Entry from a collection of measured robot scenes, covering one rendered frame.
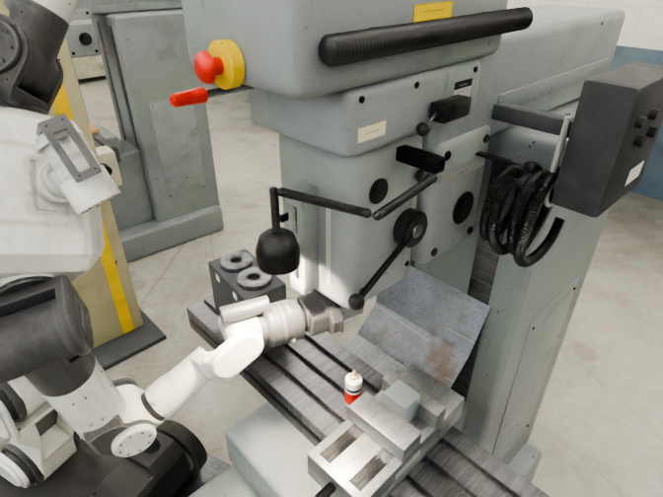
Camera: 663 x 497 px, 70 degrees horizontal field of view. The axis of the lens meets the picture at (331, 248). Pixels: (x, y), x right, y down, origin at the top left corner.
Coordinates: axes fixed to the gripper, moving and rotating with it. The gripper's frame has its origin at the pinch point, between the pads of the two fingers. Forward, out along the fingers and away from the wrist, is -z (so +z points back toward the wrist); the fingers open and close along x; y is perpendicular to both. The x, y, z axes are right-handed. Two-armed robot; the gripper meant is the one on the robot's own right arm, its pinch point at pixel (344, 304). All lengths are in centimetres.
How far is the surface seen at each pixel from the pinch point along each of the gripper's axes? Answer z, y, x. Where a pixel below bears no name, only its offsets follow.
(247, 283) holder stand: 14.7, 7.8, 26.6
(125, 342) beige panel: 57, 121, 154
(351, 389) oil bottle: 0.3, 20.7, -5.4
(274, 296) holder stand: 8.6, 11.6, 23.3
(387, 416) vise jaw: -1.4, 16.7, -18.1
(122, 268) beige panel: 49, 80, 165
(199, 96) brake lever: 25, -46, 1
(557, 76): -55, -42, 7
